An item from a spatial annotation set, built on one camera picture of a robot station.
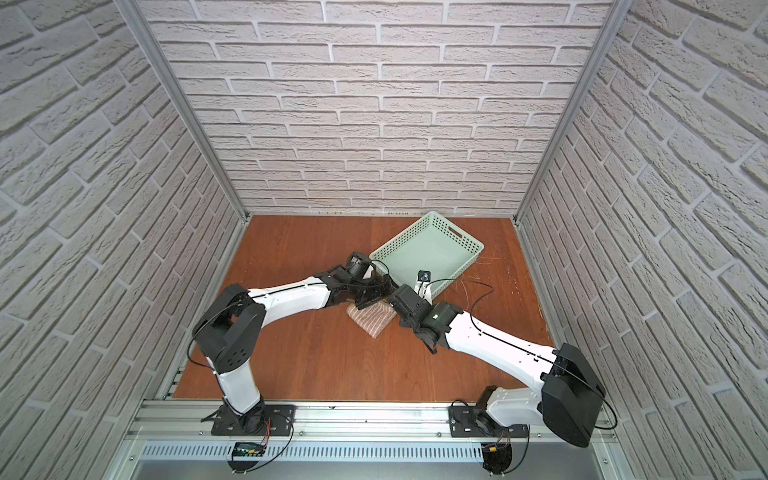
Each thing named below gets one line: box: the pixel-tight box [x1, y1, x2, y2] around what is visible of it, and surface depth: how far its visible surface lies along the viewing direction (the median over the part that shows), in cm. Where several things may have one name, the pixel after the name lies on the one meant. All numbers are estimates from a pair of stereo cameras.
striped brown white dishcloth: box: [346, 300, 398, 339], surface depth 91 cm
